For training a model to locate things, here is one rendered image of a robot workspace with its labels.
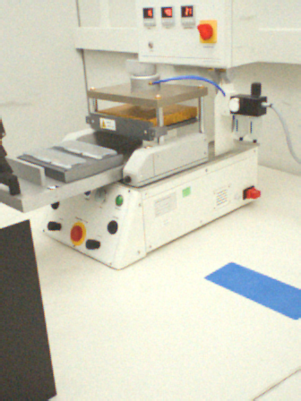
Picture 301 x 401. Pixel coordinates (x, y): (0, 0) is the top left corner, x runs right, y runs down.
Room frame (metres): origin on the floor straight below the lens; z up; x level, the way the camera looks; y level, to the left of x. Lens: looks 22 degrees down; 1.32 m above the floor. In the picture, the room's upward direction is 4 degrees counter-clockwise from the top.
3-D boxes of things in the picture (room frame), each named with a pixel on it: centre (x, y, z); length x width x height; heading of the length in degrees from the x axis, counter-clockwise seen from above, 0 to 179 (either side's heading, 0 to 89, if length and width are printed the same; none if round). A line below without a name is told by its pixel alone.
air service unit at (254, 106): (1.24, -0.26, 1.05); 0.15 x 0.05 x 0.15; 42
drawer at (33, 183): (1.12, 0.22, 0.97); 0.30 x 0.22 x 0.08; 132
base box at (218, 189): (1.30, -0.02, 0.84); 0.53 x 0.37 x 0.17; 132
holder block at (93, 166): (1.15, 0.18, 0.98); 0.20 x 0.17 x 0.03; 42
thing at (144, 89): (1.33, -0.05, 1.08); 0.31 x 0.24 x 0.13; 42
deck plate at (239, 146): (1.34, -0.04, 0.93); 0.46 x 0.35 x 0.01; 132
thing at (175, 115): (1.31, -0.02, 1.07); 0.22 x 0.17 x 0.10; 42
